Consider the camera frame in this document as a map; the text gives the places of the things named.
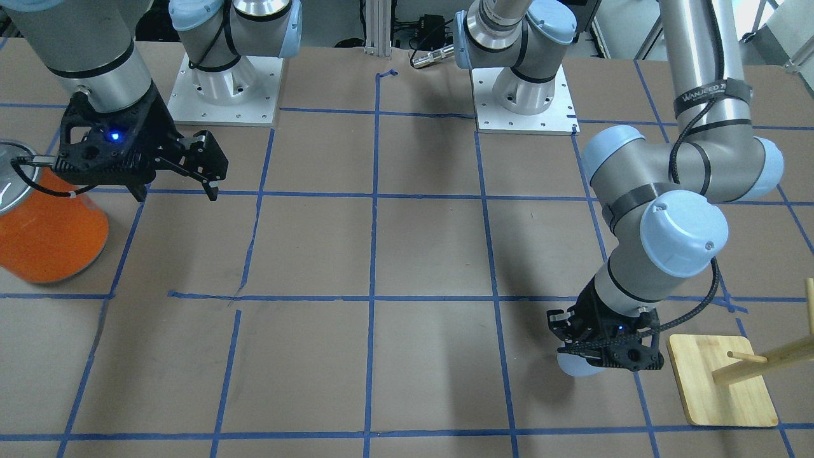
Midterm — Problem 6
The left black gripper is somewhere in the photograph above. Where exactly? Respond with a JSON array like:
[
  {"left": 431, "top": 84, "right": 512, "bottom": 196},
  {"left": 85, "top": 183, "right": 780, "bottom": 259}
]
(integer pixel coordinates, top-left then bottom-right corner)
[{"left": 548, "top": 280, "right": 664, "bottom": 371}]

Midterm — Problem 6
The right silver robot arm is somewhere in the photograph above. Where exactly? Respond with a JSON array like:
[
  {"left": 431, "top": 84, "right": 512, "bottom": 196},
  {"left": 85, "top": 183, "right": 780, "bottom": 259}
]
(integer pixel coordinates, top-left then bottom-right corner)
[{"left": 2, "top": 1, "right": 303, "bottom": 202}]

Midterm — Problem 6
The orange cylindrical can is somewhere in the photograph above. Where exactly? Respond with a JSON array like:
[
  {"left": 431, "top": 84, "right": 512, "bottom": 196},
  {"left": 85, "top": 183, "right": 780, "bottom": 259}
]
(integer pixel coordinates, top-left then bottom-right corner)
[{"left": 1, "top": 139, "right": 109, "bottom": 284}]

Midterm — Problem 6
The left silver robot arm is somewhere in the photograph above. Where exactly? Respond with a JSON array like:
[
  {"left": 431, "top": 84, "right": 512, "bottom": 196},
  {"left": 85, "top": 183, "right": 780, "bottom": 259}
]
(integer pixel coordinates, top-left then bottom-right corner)
[{"left": 546, "top": 1, "right": 784, "bottom": 377}]

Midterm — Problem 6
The wooden cup rack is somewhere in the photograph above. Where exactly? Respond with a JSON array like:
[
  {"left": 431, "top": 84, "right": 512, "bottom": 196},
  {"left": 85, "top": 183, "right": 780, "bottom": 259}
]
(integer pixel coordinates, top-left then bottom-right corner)
[{"left": 666, "top": 277, "right": 812, "bottom": 428}]

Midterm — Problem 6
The aluminium frame post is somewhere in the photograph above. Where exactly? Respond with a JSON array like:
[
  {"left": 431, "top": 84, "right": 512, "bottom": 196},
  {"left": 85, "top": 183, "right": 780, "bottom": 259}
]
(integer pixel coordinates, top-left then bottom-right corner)
[{"left": 364, "top": 0, "right": 392, "bottom": 59}]

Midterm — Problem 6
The light blue plastic cup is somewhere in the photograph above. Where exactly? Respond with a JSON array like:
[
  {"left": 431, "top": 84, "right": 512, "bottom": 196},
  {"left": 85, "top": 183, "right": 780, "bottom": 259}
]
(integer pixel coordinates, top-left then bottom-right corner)
[{"left": 557, "top": 353, "right": 607, "bottom": 378}]

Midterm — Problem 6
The black braided cable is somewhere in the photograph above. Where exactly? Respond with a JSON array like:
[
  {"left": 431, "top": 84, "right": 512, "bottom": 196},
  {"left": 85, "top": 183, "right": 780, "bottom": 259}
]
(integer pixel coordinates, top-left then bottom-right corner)
[{"left": 560, "top": 0, "right": 732, "bottom": 354}]

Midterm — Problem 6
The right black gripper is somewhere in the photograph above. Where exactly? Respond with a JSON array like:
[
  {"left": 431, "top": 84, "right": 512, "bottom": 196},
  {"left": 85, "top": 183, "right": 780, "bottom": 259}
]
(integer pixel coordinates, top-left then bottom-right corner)
[{"left": 52, "top": 84, "right": 229, "bottom": 203}]

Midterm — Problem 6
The black usb cable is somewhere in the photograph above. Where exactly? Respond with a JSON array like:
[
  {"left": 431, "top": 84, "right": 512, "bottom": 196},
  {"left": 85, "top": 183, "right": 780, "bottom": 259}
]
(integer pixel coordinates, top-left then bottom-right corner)
[{"left": 10, "top": 155, "right": 96, "bottom": 198}]

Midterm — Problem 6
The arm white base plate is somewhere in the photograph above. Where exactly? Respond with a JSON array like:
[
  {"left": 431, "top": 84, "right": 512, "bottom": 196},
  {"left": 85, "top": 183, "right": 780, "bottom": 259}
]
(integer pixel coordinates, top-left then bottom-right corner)
[
  {"left": 471, "top": 66, "right": 581, "bottom": 135},
  {"left": 167, "top": 56, "right": 285, "bottom": 127}
]

